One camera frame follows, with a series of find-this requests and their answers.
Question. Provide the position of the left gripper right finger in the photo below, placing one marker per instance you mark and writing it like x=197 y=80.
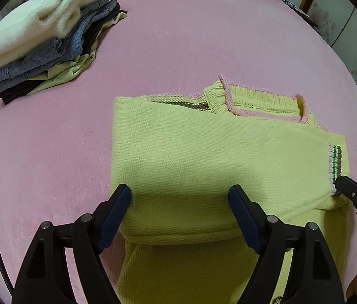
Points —
x=313 y=277

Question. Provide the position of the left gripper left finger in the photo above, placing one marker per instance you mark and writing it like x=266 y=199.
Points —
x=44 y=277

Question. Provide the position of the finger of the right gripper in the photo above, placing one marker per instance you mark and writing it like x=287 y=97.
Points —
x=345 y=186

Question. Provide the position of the yellow knitted child cardigan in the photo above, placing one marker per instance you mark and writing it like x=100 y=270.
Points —
x=180 y=155

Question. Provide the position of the pink bed blanket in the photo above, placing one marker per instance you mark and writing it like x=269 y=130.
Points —
x=55 y=154

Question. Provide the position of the dark wooden nightstand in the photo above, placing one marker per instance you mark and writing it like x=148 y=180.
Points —
x=301 y=13

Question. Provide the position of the black folded garment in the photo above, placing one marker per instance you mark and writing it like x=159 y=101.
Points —
x=26 y=86

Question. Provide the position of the light green folded garment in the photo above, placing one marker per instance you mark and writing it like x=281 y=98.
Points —
x=66 y=71

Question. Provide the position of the blue grey folded garment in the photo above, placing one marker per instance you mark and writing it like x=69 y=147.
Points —
x=55 y=51

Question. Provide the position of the white fluffy folded garment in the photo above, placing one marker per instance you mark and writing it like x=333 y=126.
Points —
x=34 y=22

